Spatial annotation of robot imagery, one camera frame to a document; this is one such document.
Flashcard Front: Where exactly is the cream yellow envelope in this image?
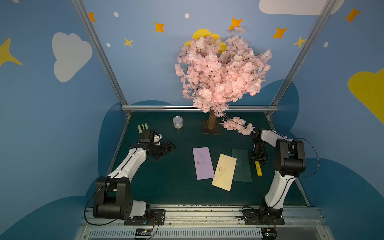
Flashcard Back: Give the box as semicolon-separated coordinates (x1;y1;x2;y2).
212;154;237;192

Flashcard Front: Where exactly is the right aluminium frame post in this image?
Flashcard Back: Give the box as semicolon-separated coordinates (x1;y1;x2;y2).
270;0;337;109

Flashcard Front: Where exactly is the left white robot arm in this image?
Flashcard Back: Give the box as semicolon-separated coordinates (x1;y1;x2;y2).
91;129;176;221

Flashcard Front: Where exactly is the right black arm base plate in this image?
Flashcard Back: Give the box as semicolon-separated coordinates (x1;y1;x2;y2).
241;209;285;226

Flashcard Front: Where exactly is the right small circuit board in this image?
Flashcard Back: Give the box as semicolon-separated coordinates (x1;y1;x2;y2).
261;228;277;240

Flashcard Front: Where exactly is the dark green envelope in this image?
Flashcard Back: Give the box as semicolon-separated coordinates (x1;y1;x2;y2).
232;149;252;183

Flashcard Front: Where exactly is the purple envelope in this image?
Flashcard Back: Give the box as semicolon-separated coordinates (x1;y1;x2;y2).
193;147;215;180

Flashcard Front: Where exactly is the aluminium mounting rail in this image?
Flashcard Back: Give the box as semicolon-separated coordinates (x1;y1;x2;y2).
75;205;334;240

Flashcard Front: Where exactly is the small circuit board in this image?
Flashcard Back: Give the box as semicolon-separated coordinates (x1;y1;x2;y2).
135;228;153;238
261;228;277;240

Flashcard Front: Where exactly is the green toy garden rake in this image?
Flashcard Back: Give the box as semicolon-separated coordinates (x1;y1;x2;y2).
138;123;149;134

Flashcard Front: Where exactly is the yellow glue stick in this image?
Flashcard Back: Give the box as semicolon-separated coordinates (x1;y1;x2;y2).
255;161;263;177

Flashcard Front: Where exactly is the silver tin can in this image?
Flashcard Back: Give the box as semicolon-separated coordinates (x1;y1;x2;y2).
173;116;183;129

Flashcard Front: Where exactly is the fallen pink blossom branch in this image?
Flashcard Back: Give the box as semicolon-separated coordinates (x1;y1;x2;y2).
220;117;255;136

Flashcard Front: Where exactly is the rear aluminium frame bar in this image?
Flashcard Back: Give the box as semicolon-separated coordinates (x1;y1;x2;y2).
121;104;279;113

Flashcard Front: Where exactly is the left aluminium frame post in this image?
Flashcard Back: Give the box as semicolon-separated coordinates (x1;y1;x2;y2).
72;0;127;106

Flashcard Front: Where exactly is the left small circuit board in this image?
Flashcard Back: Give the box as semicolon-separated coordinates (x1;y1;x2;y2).
135;228;153;238

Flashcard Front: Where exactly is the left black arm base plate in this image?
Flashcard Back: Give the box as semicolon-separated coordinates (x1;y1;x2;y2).
124;209;166;226

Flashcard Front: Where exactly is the aluminium frame post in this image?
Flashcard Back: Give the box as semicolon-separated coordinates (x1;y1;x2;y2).
270;0;337;109
72;0;127;106

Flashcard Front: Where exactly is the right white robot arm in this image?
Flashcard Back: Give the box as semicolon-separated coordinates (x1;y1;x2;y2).
250;129;306;217

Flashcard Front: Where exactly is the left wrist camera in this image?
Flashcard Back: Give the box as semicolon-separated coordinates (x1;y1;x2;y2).
154;134;162;145

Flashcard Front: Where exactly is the pink cherry blossom tree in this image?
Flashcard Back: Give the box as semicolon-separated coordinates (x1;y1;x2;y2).
175;27;273;119

